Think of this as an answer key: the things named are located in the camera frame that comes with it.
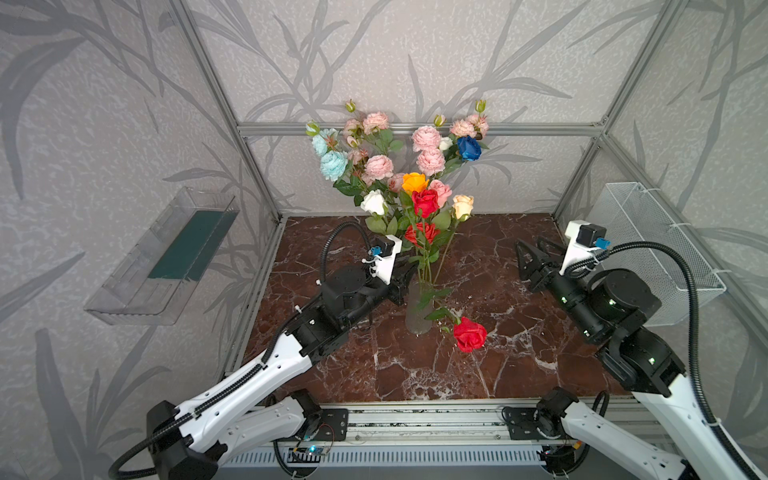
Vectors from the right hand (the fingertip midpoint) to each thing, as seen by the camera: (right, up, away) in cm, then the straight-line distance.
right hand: (526, 231), depth 58 cm
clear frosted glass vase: (-21, -16, +6) cm, 27 cm away
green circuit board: (-46, -52, +12) cm, 70 cm away
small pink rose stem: (-15, +4, +12) cm, 20 cm away
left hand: (-21, -5, +6) cm, 22 cm away
